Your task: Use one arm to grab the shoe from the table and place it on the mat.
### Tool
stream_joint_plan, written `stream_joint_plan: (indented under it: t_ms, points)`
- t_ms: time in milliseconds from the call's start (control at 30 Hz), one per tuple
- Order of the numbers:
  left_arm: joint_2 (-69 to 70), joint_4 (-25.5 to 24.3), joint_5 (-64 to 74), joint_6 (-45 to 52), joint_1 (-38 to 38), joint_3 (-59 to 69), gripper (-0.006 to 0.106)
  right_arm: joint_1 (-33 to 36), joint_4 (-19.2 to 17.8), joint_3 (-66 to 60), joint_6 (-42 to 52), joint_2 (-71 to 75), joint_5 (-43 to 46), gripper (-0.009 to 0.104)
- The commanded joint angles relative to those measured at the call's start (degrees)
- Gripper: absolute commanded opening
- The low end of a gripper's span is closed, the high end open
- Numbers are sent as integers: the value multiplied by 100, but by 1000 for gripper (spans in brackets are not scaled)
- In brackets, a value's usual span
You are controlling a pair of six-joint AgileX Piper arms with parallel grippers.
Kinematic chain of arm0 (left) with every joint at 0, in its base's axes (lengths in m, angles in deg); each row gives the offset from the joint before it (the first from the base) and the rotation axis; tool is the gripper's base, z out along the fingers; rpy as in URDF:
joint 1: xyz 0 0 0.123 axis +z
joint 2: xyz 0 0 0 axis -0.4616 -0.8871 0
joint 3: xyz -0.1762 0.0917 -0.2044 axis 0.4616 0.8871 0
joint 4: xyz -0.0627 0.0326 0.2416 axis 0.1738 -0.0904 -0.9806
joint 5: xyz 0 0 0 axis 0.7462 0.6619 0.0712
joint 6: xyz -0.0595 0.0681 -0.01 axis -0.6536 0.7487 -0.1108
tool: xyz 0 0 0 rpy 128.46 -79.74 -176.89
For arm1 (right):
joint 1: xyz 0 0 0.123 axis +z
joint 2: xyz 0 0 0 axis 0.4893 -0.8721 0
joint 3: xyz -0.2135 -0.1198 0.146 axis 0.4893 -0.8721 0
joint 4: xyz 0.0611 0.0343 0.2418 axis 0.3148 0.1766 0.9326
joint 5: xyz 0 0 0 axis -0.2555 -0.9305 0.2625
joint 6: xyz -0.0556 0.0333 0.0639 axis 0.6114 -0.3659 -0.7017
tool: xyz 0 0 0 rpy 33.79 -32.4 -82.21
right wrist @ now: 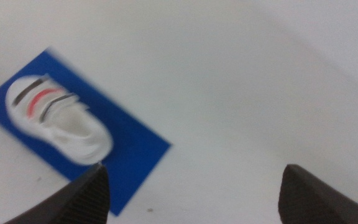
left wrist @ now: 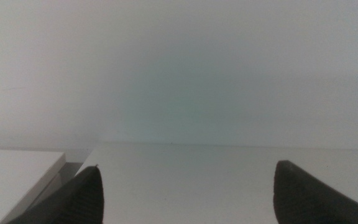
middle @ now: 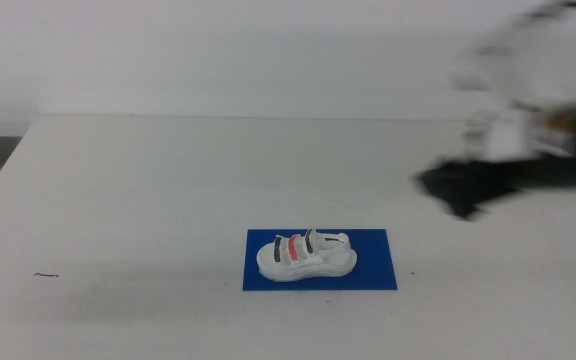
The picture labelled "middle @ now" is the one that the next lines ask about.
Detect blue rectangular mat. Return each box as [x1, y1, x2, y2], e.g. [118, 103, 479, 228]
[242, 228, 399, 292]

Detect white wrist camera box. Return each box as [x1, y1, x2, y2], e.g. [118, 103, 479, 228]
[461, 106, 576, 162]

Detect white strapped toy sandal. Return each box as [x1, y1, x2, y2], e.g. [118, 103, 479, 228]
[256, 228, 358, 283]

